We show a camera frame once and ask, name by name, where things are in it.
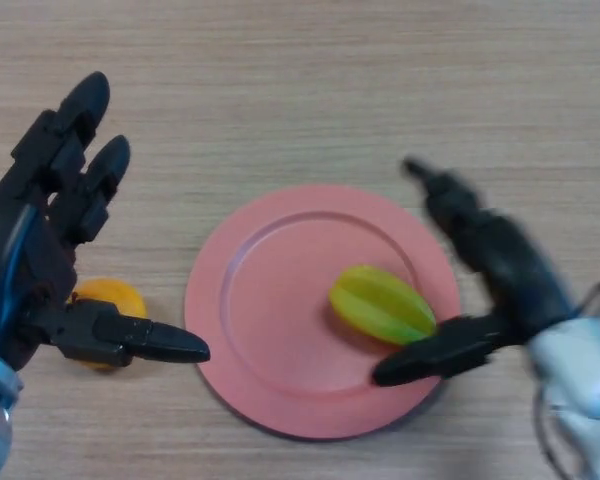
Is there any yellow green starfruit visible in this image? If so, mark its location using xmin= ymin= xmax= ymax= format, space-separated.
xmin=328 ymin=264 xmax=438 ymax=347

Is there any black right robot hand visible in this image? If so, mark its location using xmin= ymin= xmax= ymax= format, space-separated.
xmin=372 ymin=158 xmax=580 ymax=388

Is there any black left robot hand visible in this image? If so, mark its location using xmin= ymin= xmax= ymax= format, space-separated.
xmin=0 ymin=70 xmax=212 ymax=374

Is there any orange yellow pear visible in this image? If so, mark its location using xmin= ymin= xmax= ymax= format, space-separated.
xmin=68 ymin=277 xmax=148 ymax=374

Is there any thin dark wrist cable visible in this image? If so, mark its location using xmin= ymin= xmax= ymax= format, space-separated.
xmin=531 ymin=387 xmax=589 ymax=480

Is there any pink round plate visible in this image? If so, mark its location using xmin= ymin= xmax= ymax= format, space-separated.
xmin=183 ymin=184 xmax=462 ymax=442

